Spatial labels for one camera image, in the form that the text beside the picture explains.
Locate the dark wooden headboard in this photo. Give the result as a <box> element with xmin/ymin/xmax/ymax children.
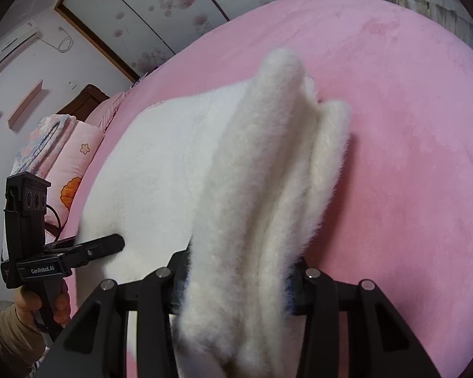
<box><xmin>57</xmin><ymin>84</ymin><xmax>111</xmax><ymax>121</ymax></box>

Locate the white air conditioner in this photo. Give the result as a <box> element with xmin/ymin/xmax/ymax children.
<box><xmin>0</xmin><ymin>20</ymin><xmax>40</xmax><ymax>87</ymax></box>

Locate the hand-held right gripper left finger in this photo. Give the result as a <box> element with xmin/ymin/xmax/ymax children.
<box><xmin>33</xmin><ymin>250</ymin><xmax>192</xmax><ymax>378</ymax></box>

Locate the person's left hand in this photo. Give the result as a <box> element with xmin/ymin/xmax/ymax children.
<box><xmin>15</xmin><ymin>279</ymin><xmax>72</xmax><ymax>329</ymax></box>

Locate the folded floral blanket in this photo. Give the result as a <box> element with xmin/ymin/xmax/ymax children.
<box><xmin>14</xmin><ymin>114</ymin><xmax>77</xmax><ymax>176</ymax></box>

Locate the folded pink quilt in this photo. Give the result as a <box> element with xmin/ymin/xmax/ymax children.
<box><xmin>43</xmin><ymin>120</ymin><xmax>105</xmax><ymax>225</ymax></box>

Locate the white air conditioner cord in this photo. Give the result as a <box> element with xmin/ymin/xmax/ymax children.
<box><xmin>39</xmin><ymin>27</ymin><xmax>73</xmax><ymax>53</ymax></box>

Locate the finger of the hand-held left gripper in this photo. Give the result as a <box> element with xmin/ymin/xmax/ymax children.
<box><xmin>73</xmin><ymin>233</ymin><xmax>126</xmax><ymax>262</ymax></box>
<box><xmin>43</xmin><ymin>237</ymin><xmax>81</xmax><ymax>250</ymax></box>

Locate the ruffled pink pillow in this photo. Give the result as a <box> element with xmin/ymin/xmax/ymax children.
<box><xmin>85</xmin><ymin>91</ymin><xmax>127</xmax><ymax>131</ymax></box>

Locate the floral sliding door wardrobe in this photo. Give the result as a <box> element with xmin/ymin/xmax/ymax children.
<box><xmin>55</xmin><ymin>0</ymin><xmax>306</xmax><ymax>83</ymax></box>

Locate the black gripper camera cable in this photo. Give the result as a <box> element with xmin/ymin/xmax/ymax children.
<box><xmin>43</xmin><ymin>204</ymin><xmax>62</xmax><ymax>241</ymax></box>

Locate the white fluffy cardigan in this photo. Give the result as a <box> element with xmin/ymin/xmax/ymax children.
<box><xmin>77</xmin><ymin>47</ymin><xmax>353</xmax><ymax>378</ymax></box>

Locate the wooden wall shelf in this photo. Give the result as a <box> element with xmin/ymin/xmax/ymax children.
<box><xmin>8</xmin><ymin>80</ymin><xmax>44</xmax><ymax>130</ymax></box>

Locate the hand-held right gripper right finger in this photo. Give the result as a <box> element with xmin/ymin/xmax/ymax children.
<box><xmin>286</xmin><ymin>258</ymin><xmax>432</xmax><ymax>378</ymax></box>

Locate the pink bed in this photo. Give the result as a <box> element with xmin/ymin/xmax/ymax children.
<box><xmin>59</xmin><ymin>0</ymin><xmax>473</xmax><ymax>378</ymax></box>

